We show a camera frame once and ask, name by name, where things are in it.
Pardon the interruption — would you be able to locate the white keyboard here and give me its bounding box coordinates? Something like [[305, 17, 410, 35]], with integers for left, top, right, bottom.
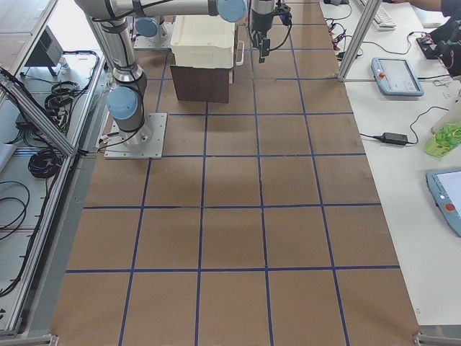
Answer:
[[372, 7, 396, 31]]

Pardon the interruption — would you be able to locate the wooden drawer white handle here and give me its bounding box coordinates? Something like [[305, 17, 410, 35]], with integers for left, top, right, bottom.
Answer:
[[235, 40, 245, 66]]

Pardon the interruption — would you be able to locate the green drink bottle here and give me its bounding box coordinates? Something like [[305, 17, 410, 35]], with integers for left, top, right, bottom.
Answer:
[[424, 123, 460, 158]]

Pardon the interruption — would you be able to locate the cream plastic tray stack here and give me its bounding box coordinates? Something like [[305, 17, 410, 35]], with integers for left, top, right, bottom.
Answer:
[[171, 15, 236, 68]]

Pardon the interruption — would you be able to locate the grey box on shelf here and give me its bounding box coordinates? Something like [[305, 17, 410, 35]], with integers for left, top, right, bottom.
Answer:
[[25, 26, 63, 67]]

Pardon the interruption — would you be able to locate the coiled black cable bundle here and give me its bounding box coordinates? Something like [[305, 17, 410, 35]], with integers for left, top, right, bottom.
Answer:
[[27, 146, 61, 179]]

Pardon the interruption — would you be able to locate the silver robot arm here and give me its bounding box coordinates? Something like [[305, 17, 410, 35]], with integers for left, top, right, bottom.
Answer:
[[133, 1, 292, 68], [76, 1, 247, 144]]

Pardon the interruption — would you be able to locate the black power adapter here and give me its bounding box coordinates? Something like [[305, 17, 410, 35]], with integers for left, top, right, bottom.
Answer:
[[373, 132, 408, 146]]

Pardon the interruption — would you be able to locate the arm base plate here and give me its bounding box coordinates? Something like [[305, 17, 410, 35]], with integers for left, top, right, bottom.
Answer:
[[104, 113, 167, 159]]

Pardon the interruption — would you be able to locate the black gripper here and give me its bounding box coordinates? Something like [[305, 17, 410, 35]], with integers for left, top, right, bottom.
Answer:
[[249, 9, 291, 63]]

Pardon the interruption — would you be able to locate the blue teach pendant near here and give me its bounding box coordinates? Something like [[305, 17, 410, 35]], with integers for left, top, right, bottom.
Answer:
[[426, 167, 460, 237]]

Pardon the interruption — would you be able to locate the blue teach pendant far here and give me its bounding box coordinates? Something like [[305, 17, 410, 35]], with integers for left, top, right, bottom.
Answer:
[[370, 58, 424, 97]]

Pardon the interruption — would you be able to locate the dark wooden drawer cabinet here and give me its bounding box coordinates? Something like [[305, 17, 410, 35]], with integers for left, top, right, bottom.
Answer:
[[170, 29, 238, 104]]

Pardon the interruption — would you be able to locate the aluminium frame post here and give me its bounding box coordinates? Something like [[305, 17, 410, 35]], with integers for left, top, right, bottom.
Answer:
[[337, 0, 380, 81]]

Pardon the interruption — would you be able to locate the blue teach pendant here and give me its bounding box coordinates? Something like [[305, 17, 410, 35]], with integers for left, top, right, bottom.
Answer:
[[370, 58, 424, 97], [426, 167, 460, 237]]

